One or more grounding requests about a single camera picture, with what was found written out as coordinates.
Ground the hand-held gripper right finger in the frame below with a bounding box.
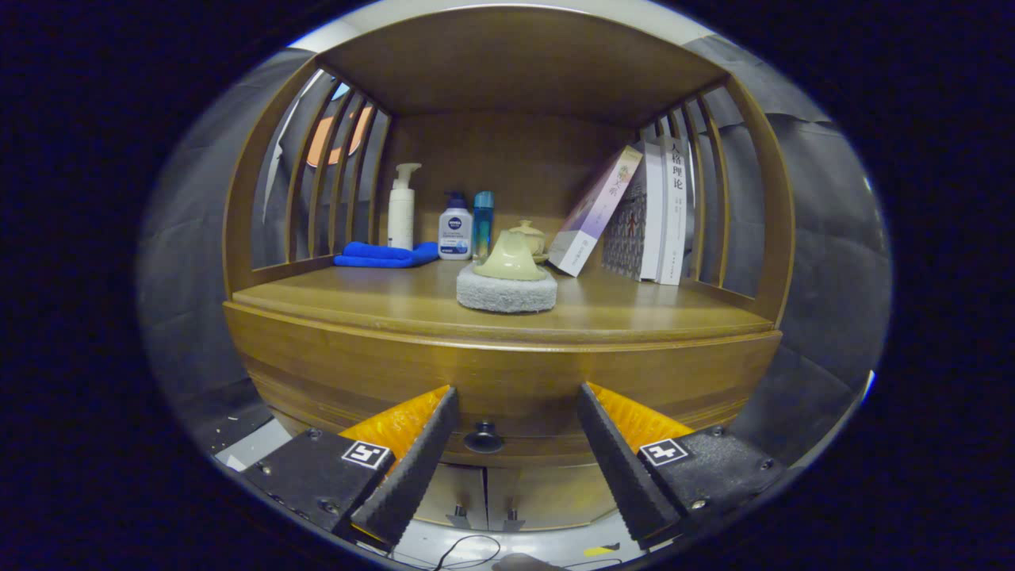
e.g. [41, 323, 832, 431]
[576, 382, 790, 548]

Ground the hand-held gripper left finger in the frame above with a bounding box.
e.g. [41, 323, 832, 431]
[238, 385, 461, 550]

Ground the brown wooden drawer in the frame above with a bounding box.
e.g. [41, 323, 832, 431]
[224, 301, 784, 469]

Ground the grey scrub pad cream handle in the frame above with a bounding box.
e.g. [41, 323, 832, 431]
[456, 230, 558, 314]

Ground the wooden cabinet door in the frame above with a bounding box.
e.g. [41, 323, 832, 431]
[412, 464, 488, 531]
[485, 466, 627, 532]

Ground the wooden countertop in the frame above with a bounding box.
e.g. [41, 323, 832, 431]
[230, 258, 776, 346]

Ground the brown wooden cabinet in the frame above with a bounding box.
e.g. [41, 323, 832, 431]
[222, 4, 796, 534]

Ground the blue folded cloth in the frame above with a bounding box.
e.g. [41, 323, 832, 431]
[333, 241, 441, 269]

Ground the white bottle blue cap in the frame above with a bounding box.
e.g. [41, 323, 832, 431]
[438, 191, 474, 261]

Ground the patterned cover book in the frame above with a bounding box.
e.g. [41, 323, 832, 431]
[601, 139, 665, 282]

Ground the beige lidded tea cup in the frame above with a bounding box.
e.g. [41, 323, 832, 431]
[507, 220, 550, 264]

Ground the white spine book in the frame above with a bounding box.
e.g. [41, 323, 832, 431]
[657, 135, 689, 286]

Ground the white pump bottle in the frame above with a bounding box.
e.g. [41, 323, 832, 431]
[387, 163, 423, 251]

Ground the slim teal bottle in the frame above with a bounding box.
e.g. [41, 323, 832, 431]
[473, 190, 496, 263]

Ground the purple cover book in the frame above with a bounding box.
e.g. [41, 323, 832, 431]
[547, 145, 645, 278]

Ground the black floor cable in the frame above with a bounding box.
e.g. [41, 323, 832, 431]
[432, 534, 502, 571]

